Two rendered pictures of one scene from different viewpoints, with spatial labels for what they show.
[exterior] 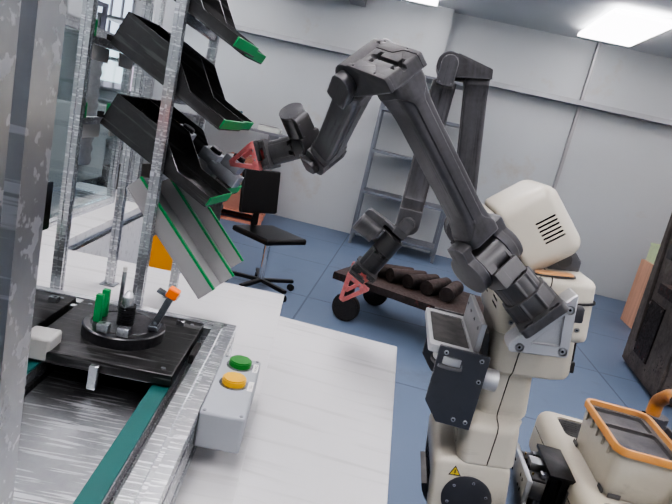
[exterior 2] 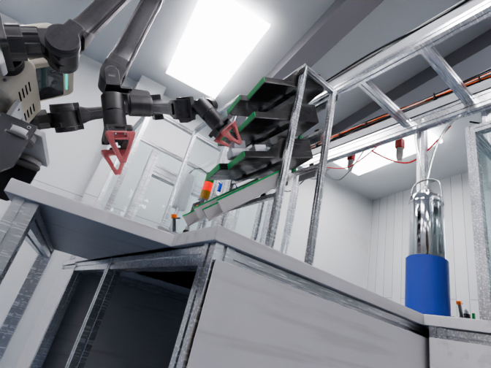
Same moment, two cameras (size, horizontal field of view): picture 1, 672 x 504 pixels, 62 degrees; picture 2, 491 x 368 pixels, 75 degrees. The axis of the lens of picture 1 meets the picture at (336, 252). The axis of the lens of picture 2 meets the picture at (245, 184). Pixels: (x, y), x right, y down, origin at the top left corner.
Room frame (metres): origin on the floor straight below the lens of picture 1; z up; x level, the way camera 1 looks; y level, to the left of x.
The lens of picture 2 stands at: (2.21, -0.11, 0.69)
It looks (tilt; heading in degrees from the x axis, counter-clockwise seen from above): 25 degrees up; 153
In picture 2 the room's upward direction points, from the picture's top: 14 degrees clockwise
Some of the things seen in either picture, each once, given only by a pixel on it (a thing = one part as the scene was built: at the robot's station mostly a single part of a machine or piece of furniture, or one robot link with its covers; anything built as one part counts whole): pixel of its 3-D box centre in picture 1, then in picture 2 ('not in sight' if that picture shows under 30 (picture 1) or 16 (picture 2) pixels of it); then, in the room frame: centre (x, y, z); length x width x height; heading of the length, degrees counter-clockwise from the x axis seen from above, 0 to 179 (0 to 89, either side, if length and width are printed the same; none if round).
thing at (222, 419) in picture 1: (230, 399); not in sight; (0.85, 0.12, 0.93); 0.21 x 0.07 x 0.06; 4
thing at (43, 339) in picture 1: (40, 343); not in sight; (0.82, 0.43, 0.97); 0.05 x 0.05 x 0.04; 4
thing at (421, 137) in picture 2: not in sight; (422, 201); (1.29, 1.45, 1.56); 0.04 x 0.04 x 1.39; 4
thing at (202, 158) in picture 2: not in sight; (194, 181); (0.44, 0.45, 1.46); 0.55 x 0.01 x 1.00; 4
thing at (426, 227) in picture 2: not in sight; (426, 217); (1.47, 1.18, 1.32); 0.14 x 0.14 x 0.38
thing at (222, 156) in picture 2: not in sight; (218, 169); (0.72, 0.47, 1.46); 0.03 x 0.03 x 1.00; 4
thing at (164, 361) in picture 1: (122, 338); not in sight; (0.92, 0.34, 0.96); 0.24 x 0.24 x 0.02; 4
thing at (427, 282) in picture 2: not in sight; (427, 293); (1.47, 1.18, 1.00); 0.16 x 0.16 x 0.27
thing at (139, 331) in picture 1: (124, 328); not in sight; (0.92, 0.34, 0.98); 0.14 x 0.14 x 0.02
